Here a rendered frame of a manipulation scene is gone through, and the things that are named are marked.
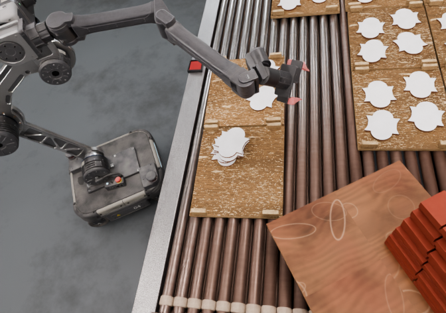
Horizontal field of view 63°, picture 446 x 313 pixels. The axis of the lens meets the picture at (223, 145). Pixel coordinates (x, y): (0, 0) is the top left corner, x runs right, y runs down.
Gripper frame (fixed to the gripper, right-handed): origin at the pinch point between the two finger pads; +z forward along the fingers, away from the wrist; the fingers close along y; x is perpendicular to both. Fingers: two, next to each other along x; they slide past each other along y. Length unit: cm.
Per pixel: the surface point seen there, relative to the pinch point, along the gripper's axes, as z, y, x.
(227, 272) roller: -16, 67, 3
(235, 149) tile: -1.3, 30.6, -23.0
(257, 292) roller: -11, 69, 14
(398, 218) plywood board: 15, 33, 37
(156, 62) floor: 67, 11, -224
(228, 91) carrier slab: 11, 11, -50
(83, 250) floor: -11, 137, -134
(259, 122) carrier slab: 12.9, 19.5, -28.0
